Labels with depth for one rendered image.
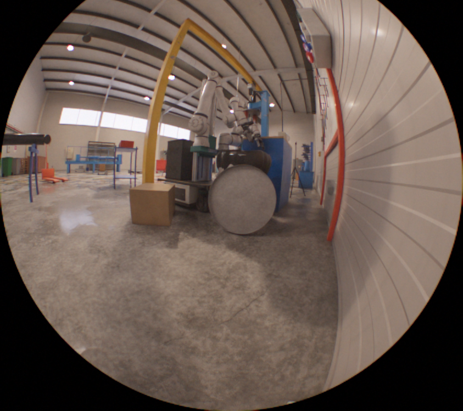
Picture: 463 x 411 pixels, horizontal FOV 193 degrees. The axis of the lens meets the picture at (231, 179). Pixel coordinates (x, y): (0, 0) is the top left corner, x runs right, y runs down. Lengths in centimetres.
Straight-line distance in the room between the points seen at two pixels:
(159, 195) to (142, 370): 107
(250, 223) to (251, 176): 37
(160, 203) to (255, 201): 75
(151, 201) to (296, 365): 124
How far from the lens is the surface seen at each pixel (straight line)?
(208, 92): 151
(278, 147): 172
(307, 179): 523
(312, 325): 60
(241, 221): 108
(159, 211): 116
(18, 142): 310
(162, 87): 258
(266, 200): 105
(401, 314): 37
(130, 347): 55
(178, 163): 175
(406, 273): 37
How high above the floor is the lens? 49
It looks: 4 degrees down
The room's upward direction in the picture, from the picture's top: 4 degrees clockwise
